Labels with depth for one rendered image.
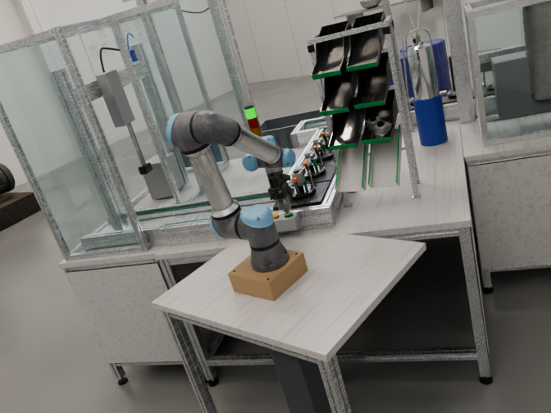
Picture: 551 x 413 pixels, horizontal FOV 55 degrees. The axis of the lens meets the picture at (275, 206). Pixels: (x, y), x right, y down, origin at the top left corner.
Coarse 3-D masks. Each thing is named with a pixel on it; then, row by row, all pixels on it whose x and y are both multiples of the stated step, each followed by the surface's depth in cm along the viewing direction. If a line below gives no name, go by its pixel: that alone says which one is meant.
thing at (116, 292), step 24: (72, 264) 284; (96, 264) 280; (120, 264) 277; (144, 264) 272; (72, 288) 293; (96, 288) 288; (120, 288) 283; (144, 288) 278; (168, 288) 275; (96, 312) 296; (120, 312) 291; (144, 312) 286; (96, 336) 304; (120, 336) 299; (144, 336) 294; (168, 336) 289; (120, 360) 308; (144, 360) 302; (168, 360) 297; (120, 384) 318
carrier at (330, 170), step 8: (320, 152) 275; (296, 168) 288; (304, 168) 280; (312, 168) 276; (320, 168) 277; (328, 168) 280; (336, 168) 278; (312, 176) 271; (320, 176) 272; (328, 176) 269
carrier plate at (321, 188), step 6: (318, 186) 260; (324, 186) 257; (318, 192) 253; (324, 192) 251; (306, 198) 249; (312, 198) 247; (318, 198) 245; (276, 204) 252; (294, 204) 246; (300, 204) 245; (306, 204) 244; (312, 204) 243; (318, 204) 242; (276, 210) 250
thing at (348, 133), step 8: (352, 104) 247; (344, 112) 247; (352, 112) 245; (360, 112) 234; (336, 120) 243; (344, 120) 244; (352, 120) 241; (360, 120) 234; (336, 128) 242; (344, 128) 240; (352, 128) 238; (360, 128) 233; (336, 136) 239; (344, 136) 236; (352, 136) 234; (336, 144) 235; (344, 144) 230; (352, 144) 228
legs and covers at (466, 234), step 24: (408, 240) 224; (168, 264) 265; (192, 264) 296; (480, 288) 274; (480, 312) 229; (192, 336) 282; (216, 336) 307; (480, 336) 234; (216, 360) 285; (240, 360) 280; (264, 360) 276; (360, 360) 259; (384, 360) 255; (408, 360) 251; (432, 360) 247; (456, 360) 244; (480, 360) 240; (216, 384) 294
